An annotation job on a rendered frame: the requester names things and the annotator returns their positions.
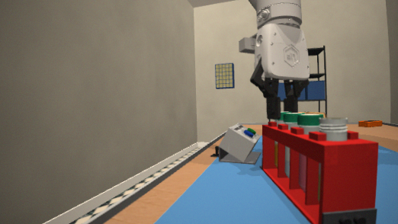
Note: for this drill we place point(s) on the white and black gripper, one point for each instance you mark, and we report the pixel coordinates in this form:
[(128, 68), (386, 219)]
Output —
[(281, 51)]

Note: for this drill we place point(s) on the grey button housing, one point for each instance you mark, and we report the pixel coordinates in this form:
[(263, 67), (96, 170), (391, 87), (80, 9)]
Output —
[(237, 145)]

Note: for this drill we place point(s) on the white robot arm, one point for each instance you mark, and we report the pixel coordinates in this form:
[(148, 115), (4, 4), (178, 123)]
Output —
[(268, 11)]

